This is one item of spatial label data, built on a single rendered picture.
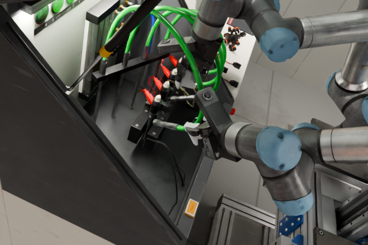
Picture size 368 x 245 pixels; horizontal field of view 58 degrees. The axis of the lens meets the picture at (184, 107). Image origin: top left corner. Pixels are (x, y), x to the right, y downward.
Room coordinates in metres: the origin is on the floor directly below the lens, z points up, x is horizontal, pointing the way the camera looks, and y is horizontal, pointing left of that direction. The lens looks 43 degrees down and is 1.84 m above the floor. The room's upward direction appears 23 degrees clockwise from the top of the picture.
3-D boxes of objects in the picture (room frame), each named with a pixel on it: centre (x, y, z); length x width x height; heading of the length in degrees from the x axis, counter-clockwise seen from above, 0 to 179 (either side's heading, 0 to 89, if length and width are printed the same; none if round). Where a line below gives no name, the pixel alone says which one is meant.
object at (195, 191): (0.76, -0.15, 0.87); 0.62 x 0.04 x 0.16; 177
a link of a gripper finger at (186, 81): (0.75, 0.02, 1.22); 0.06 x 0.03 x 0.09; 87
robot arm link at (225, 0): (0.77, 0.02, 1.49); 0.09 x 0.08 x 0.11; 120
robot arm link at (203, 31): (0.77, 0.03, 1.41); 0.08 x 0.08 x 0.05
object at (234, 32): (1.50, -0.09, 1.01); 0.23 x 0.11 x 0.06; 177
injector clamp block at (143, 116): (0.89, 0.08, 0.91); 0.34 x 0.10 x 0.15; 177
